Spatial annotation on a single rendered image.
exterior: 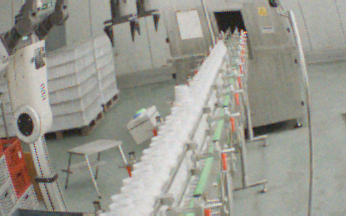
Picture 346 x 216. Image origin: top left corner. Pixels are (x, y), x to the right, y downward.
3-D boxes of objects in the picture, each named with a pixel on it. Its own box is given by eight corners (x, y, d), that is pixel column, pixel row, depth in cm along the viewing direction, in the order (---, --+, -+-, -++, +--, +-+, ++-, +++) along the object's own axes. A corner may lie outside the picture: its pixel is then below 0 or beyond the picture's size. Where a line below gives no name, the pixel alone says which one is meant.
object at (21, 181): (18, 200, 436) (10, 176, 433) (-11, 199, 441) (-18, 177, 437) (32, 183, 496) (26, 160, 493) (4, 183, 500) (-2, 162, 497)
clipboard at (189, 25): (204, 37, 625) (197, 8, 619) (180, 40, 628) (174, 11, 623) (204, 36, 628) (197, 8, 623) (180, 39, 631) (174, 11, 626)
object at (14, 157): (10, 176, 433) (3, 152, 430) (-18, 177, 438) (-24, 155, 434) (26, 160, 493) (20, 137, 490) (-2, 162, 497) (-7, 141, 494)
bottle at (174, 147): (192, 195, 156) (180, 130, 154) (167, 199, 156) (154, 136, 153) (188, 189, 162) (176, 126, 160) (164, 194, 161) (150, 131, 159)
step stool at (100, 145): (95, 178, 588) (84, 137, 582) (137, 186, 545) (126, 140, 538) (64, 188, 556) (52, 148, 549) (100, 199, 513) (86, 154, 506)
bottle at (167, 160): (186, 208, 145) (173, 143, 142) (160, 213, 144) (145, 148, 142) (183, 202, 151) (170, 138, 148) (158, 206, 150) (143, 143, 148)
